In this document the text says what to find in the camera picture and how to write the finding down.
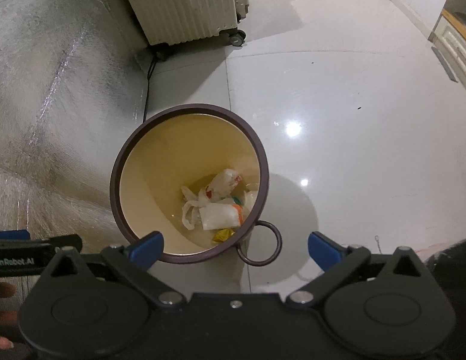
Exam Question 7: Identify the white red plastic bag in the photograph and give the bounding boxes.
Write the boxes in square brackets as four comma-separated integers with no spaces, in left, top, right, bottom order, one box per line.
[181,169,242,231]

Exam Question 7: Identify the brown rimmed yellow trash bin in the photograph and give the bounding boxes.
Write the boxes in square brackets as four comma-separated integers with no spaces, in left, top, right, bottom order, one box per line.
[109,104,283,267]

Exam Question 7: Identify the person's left hand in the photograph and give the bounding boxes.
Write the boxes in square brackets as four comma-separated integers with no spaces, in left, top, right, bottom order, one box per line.
[0,281,17,350]

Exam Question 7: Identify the white tissue packet in bin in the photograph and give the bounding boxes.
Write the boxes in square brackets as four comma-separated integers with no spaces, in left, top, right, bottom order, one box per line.
[200,203,244,231]

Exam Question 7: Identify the yellow wrapper in bin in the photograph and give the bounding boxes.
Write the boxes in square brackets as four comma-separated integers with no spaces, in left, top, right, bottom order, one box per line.
[212,228,235,243]

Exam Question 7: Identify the cream ribbed suitcase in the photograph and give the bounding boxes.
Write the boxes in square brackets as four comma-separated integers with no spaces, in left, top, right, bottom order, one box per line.
[128,0,249,47]

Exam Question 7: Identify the white cabinet with wood top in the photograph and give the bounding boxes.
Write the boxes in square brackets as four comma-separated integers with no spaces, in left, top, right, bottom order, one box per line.
[431,8,466,90]

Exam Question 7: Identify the black power cable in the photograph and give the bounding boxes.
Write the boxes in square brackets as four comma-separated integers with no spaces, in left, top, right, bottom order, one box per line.
[142,58,157,123]

